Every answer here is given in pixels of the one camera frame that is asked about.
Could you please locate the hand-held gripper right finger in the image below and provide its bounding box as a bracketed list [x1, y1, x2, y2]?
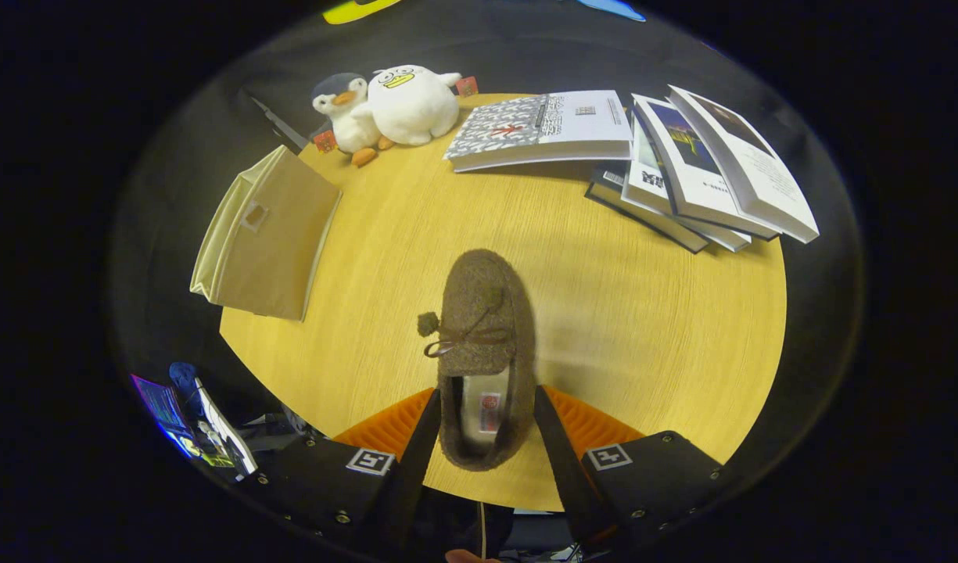
[532, 383, 728, 552]

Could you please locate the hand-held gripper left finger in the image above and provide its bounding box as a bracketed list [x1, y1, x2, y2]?
[240, 387, 444, 560]

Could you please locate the brown fuzzy shoe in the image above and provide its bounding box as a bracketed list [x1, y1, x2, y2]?
[416, 249, 538, 472]

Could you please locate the beige fabric storage box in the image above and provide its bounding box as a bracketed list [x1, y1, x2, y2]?
[189, 145, 343, 323]

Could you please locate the white book black graphic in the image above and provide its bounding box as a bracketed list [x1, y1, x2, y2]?
[621, 117, 753, 253]

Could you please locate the grey white penguin plush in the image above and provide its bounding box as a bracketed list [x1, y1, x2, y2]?
[311, 72, 397, 168]

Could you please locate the grey patterned book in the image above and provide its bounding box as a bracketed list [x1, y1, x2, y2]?
[443, 90, 634, 174]

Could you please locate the white book dark cover picture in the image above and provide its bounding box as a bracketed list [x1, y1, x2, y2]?
[668, 84, 821, 244]

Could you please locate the white duck plush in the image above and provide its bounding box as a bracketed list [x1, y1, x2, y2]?
[352, 64, 479, 147]

